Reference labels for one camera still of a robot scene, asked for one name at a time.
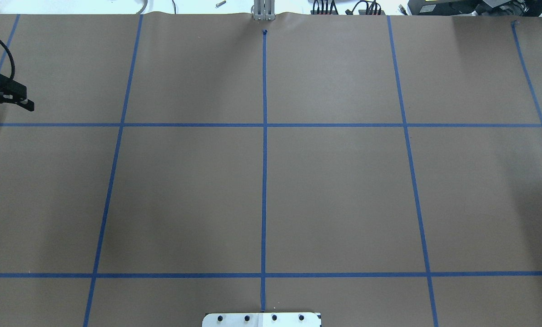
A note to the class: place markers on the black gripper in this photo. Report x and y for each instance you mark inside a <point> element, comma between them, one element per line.
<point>3,92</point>

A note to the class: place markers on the white pillar with base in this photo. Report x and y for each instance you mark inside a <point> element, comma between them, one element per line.
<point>263,319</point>

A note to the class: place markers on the small electronics board far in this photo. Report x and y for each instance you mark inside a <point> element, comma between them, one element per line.
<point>324,7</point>

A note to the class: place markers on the small electronics board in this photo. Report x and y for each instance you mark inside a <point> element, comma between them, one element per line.
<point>324,7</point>
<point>366,8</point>

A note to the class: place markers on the small electronics board near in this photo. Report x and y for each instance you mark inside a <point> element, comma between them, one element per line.
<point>366,8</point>

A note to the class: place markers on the aluminium frame post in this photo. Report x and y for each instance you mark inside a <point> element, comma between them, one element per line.
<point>263,10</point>

